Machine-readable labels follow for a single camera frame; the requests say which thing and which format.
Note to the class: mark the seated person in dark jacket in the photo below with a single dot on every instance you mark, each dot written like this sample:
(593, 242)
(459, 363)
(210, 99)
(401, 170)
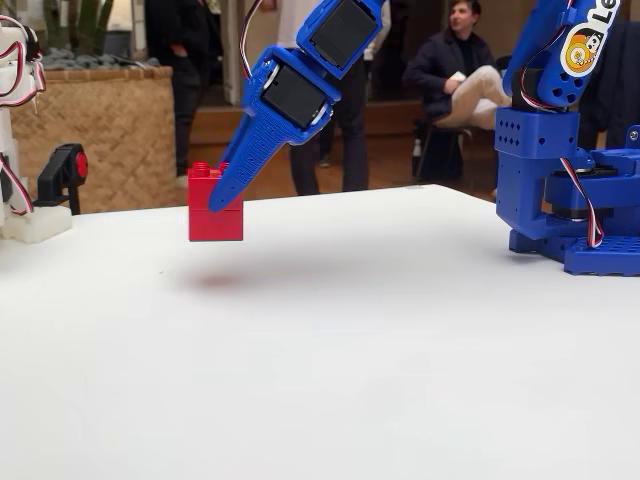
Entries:
(440, 65)

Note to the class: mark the grey stones in planter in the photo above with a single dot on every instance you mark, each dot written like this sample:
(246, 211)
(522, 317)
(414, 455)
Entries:
(85, 61)

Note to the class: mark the black clamp with red knob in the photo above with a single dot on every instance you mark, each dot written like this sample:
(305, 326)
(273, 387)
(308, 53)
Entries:
(60, 170)

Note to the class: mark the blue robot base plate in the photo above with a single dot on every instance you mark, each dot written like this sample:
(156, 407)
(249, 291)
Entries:
(600, 257)

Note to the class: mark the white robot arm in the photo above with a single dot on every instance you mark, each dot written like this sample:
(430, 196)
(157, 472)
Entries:
(35, 225)

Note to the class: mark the person in black clothes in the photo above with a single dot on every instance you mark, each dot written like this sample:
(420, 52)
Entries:
(185, 60)

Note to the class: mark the green cactus plant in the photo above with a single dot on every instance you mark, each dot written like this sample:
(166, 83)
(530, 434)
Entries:
(90, 25)

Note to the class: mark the black chair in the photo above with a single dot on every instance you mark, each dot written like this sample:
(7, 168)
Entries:
(445, 150)

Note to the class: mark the red lego block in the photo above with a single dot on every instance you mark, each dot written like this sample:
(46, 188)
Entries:
(215, 225)

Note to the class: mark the blue gripper with servos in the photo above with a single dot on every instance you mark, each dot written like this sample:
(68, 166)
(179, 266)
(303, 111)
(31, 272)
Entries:
(292, 97)

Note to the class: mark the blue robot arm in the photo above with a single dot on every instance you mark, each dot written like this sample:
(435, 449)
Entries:
(525, 150)

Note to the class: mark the woven wicker planter box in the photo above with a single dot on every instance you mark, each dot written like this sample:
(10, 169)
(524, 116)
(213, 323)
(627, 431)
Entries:
(100, 140)

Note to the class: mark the orange yellow round sticker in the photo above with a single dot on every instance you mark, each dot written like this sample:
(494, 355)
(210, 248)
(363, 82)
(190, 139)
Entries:
(580, 50)

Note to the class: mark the person in white sweater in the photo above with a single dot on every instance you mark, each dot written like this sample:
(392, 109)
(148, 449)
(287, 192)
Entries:
(305, 170)

